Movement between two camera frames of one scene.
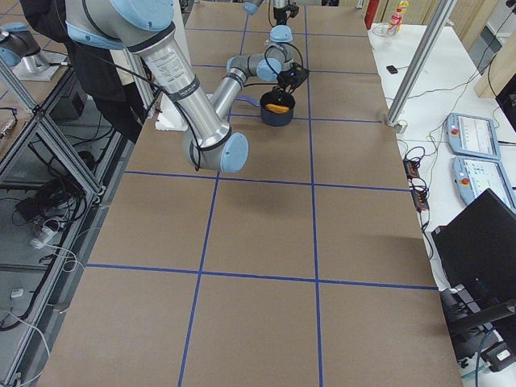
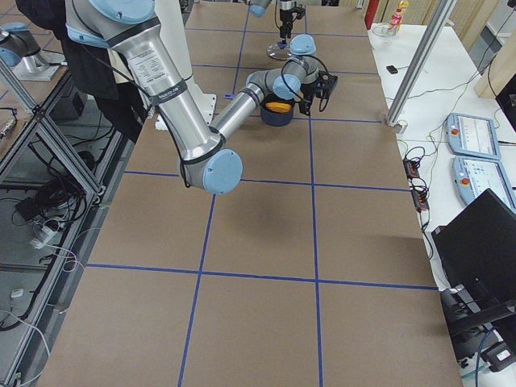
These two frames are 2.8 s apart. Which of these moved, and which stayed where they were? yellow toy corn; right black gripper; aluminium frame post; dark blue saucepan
Moved: right black gripper
Stayed: dark blue saucepan; aluminium frame post; yellow toy corn
